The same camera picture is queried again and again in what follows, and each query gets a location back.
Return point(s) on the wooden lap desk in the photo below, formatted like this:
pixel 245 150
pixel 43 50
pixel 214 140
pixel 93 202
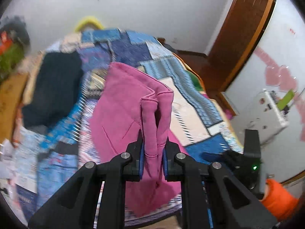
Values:
pixel 11 93

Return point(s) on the white sticker covered appliance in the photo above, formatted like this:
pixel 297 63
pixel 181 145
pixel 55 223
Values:
pixel 263 115

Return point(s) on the orange box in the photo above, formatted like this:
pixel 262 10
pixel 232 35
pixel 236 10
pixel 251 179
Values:
pixel 6 42

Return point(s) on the green fabric storage box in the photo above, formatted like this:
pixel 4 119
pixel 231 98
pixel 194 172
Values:
pixel 9 60

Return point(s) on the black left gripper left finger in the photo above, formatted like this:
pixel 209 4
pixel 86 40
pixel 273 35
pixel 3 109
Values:
pixel 95 194

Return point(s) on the dark teal folded garment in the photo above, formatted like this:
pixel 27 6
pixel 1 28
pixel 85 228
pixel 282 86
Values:
pixel 56 90

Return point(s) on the yellow curved pillow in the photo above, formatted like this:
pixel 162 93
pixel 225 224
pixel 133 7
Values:
pixel 88 22

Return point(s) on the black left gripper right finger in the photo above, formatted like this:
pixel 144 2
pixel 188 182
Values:
pixel 211 196

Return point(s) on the orange cloth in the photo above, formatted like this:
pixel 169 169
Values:
pixel 278 201

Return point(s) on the white crumpled cloth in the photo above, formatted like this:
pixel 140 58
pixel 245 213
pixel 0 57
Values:
pixel 7 165

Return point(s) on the brown wooden door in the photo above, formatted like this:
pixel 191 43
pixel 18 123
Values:
pixel 240 31

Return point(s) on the pink pants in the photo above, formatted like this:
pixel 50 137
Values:
pixel 133 102

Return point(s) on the patchwork patterned bedspread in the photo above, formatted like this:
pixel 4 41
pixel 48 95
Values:
pixel 45 160

